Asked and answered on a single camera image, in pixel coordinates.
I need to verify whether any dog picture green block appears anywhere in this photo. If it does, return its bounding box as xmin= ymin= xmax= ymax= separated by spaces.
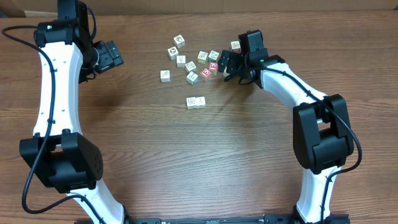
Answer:
xmin=208 ymin=50 xmax=220 ymax=62

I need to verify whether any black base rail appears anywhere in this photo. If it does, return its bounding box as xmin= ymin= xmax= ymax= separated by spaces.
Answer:
xmin=74 ymin=213 xmax=351 ymax=224

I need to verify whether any giraffe picture block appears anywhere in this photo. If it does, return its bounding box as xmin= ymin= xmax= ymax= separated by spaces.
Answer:
xmin=195 ymin=96 xmax=206 ymax=109

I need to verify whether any line drawing wooden block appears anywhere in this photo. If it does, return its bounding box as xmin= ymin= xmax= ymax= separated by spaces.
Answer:
xmin=186 ymin=97 xmax=197 ymax=110

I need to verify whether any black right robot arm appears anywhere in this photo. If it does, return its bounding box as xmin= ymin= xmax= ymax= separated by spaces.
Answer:
xmin=218 ymin=30 xmax=360 ymax=223

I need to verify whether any green sided picture block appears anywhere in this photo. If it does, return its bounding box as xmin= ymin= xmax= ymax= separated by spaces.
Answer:
xmin=160 ymin=70 xmax=171 ymax=83

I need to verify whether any upper red letter block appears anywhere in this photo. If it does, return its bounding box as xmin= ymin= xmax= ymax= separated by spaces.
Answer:
xmin=209 ymin=62 xmax=218 ymax=75

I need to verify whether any lower red letter block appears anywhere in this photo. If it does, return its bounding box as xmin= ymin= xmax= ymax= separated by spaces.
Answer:
xmin=200 ymin=68 xmax=213 ymax=82

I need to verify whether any soccer ball picture block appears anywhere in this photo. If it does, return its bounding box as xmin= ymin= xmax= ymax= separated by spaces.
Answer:
xmin=167 ymin=46 xmax=179 ymax=60

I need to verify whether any ice cream picture block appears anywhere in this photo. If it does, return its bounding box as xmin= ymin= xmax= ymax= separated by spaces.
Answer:
xmin=176 ymin=55 xmax=186 ymax=68

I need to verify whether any snail picture block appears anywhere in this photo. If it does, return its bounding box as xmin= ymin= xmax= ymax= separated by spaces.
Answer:
xmin=185 ymin=61 xmax=197 ymax=74

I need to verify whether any face picture block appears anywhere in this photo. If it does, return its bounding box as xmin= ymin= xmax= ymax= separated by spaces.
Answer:
xmin=174 ymin=35 xmax=185 ymax=49

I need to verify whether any blue sided picture block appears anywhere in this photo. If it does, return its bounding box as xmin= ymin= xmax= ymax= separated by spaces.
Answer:
xmin=186 ymin=72 xmax=199 ymax=85

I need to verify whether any red letter block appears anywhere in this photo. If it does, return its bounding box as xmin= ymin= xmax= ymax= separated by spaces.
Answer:
xmin=209 ymin=62 xmax=218 ymax=75
xmin=200 ymin=68 xmax=213 ymax=82

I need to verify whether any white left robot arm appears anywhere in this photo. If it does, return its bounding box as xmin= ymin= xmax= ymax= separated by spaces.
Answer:
xmin=19 ymin=0 xmax=129 ymax=223

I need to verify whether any tree picture red block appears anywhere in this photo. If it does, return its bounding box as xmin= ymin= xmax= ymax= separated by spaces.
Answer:
xmin=231 ymin=40 xmax=241 ymax=54

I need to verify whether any turtle picture block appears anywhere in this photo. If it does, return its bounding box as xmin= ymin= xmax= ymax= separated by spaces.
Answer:
xmin=197 ymin=51 xmax=208 ymax=64

